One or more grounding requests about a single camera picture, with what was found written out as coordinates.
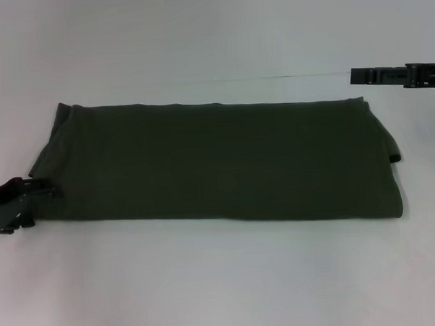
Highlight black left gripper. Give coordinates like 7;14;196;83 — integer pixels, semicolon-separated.
0;175;66;237

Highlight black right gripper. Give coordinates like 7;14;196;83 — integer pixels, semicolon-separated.
349;62;435;93

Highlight dark green printed t-shirt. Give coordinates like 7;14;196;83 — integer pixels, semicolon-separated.
24;87;406;237

